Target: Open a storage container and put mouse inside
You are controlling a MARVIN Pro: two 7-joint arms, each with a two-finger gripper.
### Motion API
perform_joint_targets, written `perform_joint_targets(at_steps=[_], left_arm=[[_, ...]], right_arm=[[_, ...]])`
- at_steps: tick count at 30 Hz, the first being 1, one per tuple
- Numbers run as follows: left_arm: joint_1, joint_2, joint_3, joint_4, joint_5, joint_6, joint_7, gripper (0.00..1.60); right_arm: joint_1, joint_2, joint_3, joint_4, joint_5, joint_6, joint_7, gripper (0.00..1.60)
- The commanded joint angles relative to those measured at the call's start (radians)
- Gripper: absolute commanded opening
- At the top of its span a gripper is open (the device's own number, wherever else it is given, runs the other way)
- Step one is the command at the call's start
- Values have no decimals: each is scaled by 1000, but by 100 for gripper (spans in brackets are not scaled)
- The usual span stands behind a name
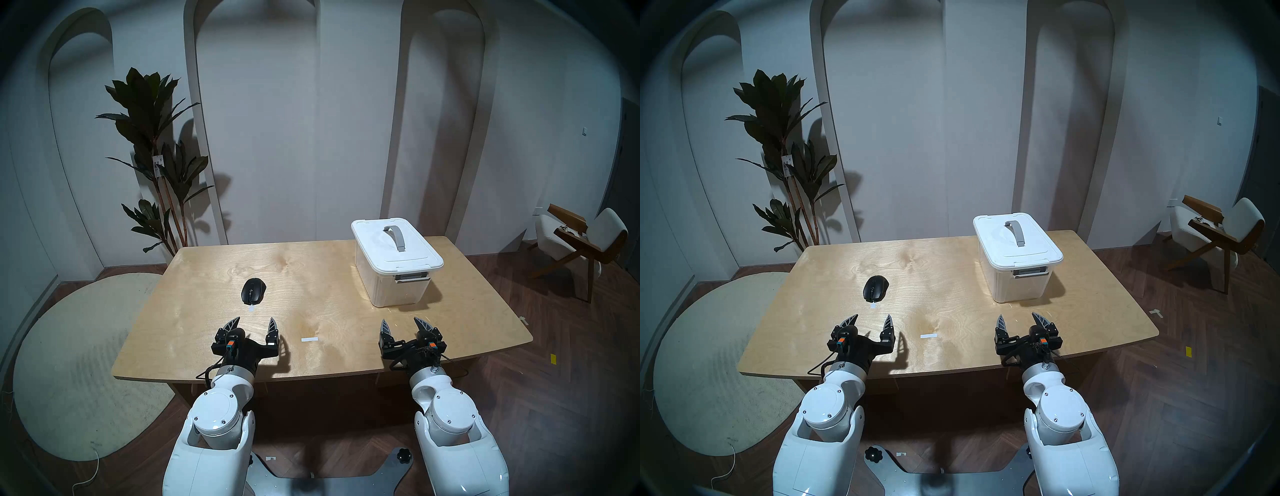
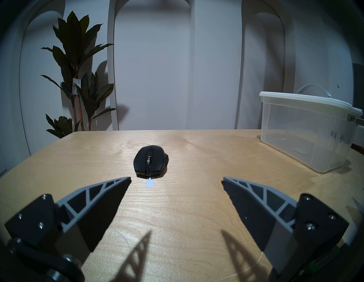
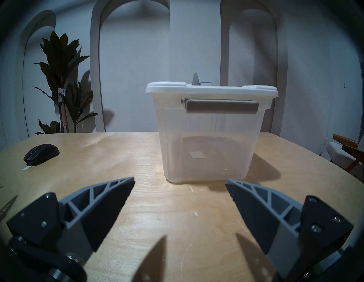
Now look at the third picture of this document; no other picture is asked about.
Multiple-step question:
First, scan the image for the tall dark green plant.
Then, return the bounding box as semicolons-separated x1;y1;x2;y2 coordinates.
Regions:
33;31;99;134

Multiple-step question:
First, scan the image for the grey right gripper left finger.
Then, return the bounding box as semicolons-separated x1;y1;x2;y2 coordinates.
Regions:
6;177;136;282

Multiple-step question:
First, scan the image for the wooden armchair with white cushions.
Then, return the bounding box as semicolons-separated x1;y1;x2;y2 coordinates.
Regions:
326;134;364;182

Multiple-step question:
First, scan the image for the clear plastic storage container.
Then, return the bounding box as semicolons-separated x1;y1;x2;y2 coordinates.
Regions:
152;96;270;184

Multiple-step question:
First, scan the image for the white container lid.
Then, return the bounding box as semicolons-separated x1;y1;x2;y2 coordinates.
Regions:
146;72;278;99

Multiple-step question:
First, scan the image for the black computer mouse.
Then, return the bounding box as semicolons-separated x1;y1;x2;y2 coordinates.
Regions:
23;144;60;167

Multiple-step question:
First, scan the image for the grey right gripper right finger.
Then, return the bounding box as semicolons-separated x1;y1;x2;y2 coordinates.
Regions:
226;179;354;282

